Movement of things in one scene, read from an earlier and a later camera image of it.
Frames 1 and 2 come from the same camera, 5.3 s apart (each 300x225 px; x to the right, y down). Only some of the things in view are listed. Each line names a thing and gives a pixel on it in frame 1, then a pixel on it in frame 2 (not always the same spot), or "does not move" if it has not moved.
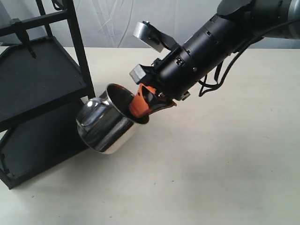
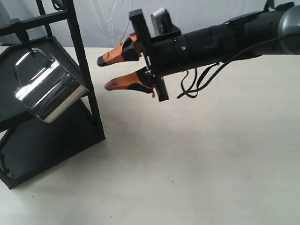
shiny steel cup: [105, 123] to [51, 92]
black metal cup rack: [44, 81] does not move
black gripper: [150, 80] to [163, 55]
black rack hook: [23, 36] does not move
